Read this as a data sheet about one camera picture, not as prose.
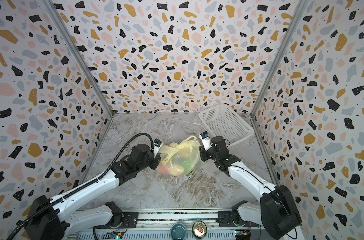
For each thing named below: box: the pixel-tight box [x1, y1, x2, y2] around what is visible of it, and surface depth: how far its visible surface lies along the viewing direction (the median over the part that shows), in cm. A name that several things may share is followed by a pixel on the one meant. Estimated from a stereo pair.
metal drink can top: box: [192, 220, 208, 239], surface depth 64 cm
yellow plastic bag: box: [156, 136, 203, 176], surface depth 85 cm
